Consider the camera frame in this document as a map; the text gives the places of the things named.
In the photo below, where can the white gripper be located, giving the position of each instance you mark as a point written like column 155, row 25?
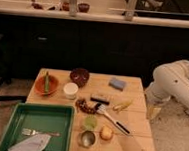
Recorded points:
column 156, row 97

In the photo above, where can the yellow apple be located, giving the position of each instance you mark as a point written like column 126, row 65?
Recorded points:
column 106, row 133

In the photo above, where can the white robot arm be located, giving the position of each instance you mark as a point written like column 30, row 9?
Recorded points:
column 169, row 80

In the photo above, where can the small metal cup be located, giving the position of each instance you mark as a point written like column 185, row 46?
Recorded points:
column 87, row 139

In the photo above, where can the white paper cup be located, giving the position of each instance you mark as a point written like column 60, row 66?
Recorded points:
column 70, row 90

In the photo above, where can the yellow banana piece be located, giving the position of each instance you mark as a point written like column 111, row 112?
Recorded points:
column 122, row 106

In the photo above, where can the blue sponge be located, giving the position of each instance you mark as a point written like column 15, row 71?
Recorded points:
column 117, row 83

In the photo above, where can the black rectangular eraser block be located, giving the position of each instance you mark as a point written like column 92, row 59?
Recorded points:
column 99, row 99

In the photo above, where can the green round lime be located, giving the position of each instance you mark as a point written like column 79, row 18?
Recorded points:
column 90, row 122

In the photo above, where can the dark red bowl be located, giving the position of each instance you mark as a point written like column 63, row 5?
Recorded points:
column 79, row 76

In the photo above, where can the green vegetable stick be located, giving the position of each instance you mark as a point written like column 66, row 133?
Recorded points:
column 46, row 79

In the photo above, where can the orange bowl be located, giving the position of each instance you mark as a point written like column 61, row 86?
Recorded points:
column 40, row 85

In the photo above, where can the green plastic tray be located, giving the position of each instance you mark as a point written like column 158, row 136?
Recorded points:
column 41, row 118

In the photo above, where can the white folded paper napkin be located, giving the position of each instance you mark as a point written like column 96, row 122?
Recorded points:
column 33, row 143

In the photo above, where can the red bowl on counter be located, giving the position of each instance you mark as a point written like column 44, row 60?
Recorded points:
column 83, row 7

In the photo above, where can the silver metal fork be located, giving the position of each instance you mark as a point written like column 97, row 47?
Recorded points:
column 29, row 132

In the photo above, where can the white vertical post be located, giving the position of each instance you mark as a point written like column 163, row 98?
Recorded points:
column 72, row 8

